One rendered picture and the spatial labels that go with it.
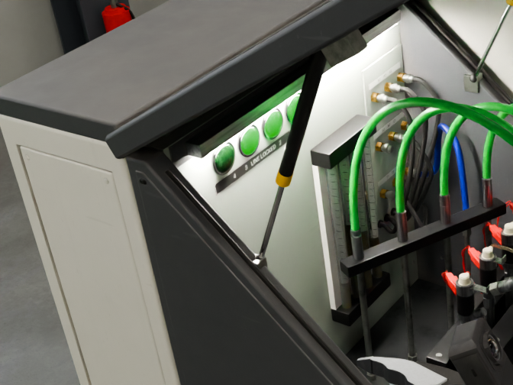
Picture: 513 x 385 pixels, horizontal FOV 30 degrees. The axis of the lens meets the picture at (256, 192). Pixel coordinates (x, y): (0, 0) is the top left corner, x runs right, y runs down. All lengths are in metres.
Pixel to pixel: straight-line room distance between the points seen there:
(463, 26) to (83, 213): 0.75
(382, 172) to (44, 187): 0.64
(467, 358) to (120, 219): 0.76
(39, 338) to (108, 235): 2.11
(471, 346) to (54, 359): 2.75
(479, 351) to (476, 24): 1.06
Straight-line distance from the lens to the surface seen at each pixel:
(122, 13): 5.11
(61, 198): 1.50
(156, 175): 1.29
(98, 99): 1.39
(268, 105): 1.43
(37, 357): 3.46
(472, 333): 0.76
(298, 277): 1.65
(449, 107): 1.39
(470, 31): 1.76
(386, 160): 1.81
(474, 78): 1.74
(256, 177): 1.49
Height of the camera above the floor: 2.03
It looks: 30 degrees down
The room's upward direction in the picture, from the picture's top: 10 degrees counter-clockwise
